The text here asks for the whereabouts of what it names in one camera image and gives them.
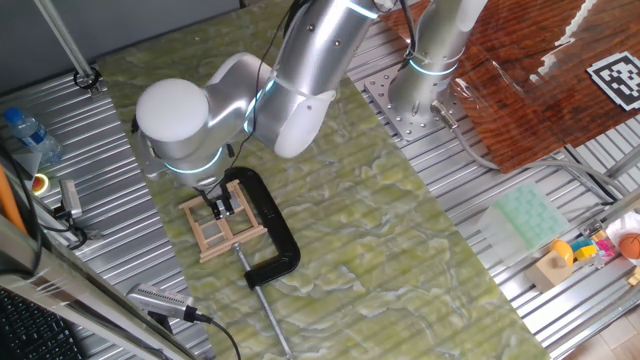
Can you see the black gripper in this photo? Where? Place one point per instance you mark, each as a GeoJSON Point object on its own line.
{"type": "Point", "coordinates": [225, 195]}

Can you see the miniature wooden sliding window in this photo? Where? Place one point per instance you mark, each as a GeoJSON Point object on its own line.
{"type": "Point", "coordinates": [235, 244]}

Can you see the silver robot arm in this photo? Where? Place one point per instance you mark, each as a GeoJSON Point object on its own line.
{"type": "Point", "coordinates": [310, 65]}

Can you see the black C-clamp with silver screw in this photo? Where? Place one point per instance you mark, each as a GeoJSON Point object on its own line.
{"type": "Point", "coordinates": [277, 225]}

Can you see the green marble pattern mat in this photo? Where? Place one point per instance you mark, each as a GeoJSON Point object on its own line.
{"type": "Point", "coordinates": [375, 250]}

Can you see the red yellow emergency stop button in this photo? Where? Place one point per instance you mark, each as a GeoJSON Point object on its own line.
{"type": "Point", "coordinates": [41, 184]}

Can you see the clear plastic water bottle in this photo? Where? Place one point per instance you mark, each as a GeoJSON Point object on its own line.
{"type": "Point", "coordinates": [35, 137]}

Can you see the orange pole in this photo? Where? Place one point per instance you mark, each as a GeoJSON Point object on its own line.
{"type": "Point", "coordinates": [9, 200]}

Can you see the silver stand pole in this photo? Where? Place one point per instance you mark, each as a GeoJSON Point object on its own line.
{"type": "Point", "coordinates": [65, 42]}

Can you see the black keyboard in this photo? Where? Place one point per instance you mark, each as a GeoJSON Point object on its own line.
{"type": "Point", "coordinates": [30, 335]}

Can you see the translucent plastic storage box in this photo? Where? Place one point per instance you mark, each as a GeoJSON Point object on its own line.
{"type": "Point", "coordinates": [525, 220]}

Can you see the tan wooden block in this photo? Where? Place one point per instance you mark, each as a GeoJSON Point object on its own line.
{"type": "Point", "coordinates": [547, 272]}

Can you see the teal toy block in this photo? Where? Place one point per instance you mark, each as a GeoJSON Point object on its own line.
{"type": "Point", "coordinates": [582, 243]}

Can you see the yellow toy block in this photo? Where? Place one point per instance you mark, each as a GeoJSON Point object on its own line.
{"type": "Point", "coordinates": [586, 253]}
{"type": "Point", "coordinates": [635, 276]}

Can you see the small brown toy cube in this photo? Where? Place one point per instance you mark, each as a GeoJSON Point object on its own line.
{"type": "Point", "coordinates": [598, 235]}

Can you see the pink toy block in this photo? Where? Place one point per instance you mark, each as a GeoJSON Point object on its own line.
{"type": "Point", "coordinates": [605, 246]}

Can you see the white plastic bag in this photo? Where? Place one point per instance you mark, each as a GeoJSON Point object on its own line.
{"type": "Point", "coordinates": [622, 222]}

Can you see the small orange basketball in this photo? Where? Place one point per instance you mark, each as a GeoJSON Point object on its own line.
{"type": "Point", "coordinates": [631, 246]}

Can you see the black white fiducial marker tag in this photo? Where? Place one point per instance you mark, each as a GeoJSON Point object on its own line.
{"type": "Point", "coordinates": [617, 80]}

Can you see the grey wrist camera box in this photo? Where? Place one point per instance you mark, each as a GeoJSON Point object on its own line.
{"type": "Point", "coordinates": [145, 157]}

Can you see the silver depth camera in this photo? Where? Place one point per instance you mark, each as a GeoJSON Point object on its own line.
{"type": "Point", "coordinates": [160, 301]}
{"type": "Point", "coordinates": [70, 197]}

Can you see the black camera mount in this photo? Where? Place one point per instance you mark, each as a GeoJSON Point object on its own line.
{"type": "Point", "coordinates": [65, 214]}

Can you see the aluminium frame bar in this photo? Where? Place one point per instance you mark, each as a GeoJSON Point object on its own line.
{"type": "Point", "coordinates": [75, 295]}

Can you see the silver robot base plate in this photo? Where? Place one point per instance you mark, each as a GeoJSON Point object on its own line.
{"type": "Point", "coordinates": [395, 117]}

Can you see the silver metal bracket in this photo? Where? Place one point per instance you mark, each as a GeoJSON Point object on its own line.
{"type": "Point", "coordinates": [590, 227]}

